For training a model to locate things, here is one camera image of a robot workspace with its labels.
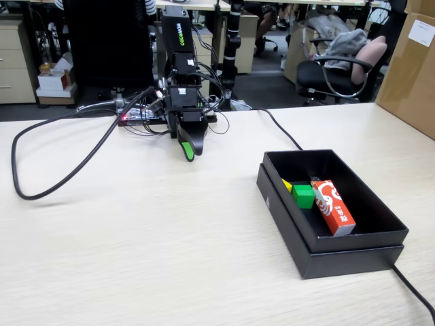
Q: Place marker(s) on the black gripper servo block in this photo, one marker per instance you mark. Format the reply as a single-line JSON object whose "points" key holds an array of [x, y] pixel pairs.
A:
{"points": [[193, 117]]}

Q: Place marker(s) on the yellow wooden cube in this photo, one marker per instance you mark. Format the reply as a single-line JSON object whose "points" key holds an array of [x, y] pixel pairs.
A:
{"points": [[287, 186]]}

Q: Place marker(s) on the green wooden cube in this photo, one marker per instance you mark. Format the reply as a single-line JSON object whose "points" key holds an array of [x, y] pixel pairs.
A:
{"points": [[302, 197]]}

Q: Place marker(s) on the red printed carton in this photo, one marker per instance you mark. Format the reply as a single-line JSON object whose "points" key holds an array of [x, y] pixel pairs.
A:
{"points": [[334, 210]]}

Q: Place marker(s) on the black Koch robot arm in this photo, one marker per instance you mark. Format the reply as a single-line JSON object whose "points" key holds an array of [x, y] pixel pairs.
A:
{"points": [[178, 34]]}

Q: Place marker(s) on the tan cardboard box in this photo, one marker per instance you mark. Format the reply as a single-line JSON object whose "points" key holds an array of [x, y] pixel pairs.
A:
{"points": [[292, 57]]}

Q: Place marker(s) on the flat white box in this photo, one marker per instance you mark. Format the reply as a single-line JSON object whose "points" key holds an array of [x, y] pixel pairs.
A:
{"points": [[68, 92]]}

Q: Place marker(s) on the seated person in black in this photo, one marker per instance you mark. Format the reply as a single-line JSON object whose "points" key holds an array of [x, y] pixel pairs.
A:
{"points": [[265, 23]]}

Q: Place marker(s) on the open white box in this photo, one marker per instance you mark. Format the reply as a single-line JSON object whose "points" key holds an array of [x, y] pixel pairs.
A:
{"points": [[64, 62]]}

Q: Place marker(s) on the white cardboard box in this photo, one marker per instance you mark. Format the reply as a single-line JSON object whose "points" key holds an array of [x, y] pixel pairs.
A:
{"points": [[51, 81]]}

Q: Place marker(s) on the black cardboard box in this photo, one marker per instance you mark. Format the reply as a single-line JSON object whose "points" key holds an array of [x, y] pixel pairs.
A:
{"points": [[360, 241]]}

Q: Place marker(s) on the black open box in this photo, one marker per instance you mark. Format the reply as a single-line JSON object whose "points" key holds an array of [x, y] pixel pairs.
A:
{"points": [[353, 263]]}

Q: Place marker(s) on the large labelled cardboard box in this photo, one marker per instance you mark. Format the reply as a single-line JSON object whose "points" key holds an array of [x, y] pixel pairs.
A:
{"points": [[404, 85]]}

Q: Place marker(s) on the plain cardboard box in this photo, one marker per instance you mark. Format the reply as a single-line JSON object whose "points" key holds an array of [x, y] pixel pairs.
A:
{"points": [[421, 6]]}

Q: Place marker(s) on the controller circuit board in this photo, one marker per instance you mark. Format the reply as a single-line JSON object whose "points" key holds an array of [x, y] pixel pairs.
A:
{"points": [[142, 116]]}

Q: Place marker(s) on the black jointed pole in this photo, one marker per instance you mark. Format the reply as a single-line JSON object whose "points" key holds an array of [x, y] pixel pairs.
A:
{"points": [[231, 40]]}

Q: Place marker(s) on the black swivel chair base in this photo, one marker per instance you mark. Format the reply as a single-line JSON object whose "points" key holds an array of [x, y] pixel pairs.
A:
{"points": [[268, 41]]}

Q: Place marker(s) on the black mesh office chair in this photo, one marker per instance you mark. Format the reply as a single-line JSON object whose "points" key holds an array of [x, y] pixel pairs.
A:
{"points": [[108, 44]]}

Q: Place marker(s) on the black armrest office chair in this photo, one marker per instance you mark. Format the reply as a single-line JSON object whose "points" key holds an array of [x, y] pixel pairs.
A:
{"points": [[309, 73]]}

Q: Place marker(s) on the beige office desk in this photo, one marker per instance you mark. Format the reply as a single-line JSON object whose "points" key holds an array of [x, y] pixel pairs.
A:
{"points": [[204, 4]]}

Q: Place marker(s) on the person in striped shirt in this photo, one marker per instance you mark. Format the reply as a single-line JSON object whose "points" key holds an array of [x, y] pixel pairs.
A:
{"points": [[151, 6]]}

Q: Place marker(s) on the brown flat tray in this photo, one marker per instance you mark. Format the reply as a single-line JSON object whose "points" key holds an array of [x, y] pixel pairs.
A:
{"points": [[56, 100]]}

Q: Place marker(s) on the clear plastic bag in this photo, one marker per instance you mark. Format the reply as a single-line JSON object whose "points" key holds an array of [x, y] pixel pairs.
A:
{"points": [[326, 22]]}

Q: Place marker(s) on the grey garment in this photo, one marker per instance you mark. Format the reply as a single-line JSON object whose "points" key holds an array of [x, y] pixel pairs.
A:
{"points": [[346, 44]]}

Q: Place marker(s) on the pink cushion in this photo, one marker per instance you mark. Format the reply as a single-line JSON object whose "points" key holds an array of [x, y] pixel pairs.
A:
{"points": [[368, 54]]}

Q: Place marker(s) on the beige drawer cabinet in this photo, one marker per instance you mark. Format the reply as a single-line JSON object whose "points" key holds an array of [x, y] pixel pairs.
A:
{"points": [[13, 61]]}

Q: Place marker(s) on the small wrist camera board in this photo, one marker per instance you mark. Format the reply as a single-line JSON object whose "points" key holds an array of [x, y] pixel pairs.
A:
{"points": [[156, 104]]}

